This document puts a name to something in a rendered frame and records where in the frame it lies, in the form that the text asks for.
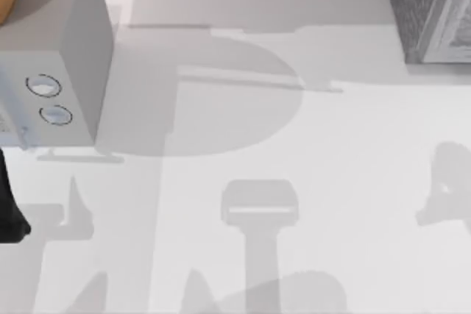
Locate grey cabinet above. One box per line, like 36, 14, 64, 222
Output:
380, 0, 471, 65

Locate pale microwave oven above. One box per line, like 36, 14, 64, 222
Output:
0, 0, 116, 151

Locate large microwave knob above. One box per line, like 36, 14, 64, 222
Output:
25, 74, 63, 99

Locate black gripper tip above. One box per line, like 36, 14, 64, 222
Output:
0, 147, 32, 245

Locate small microwave knob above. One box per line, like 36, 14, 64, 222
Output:
38, 104, 74, 126

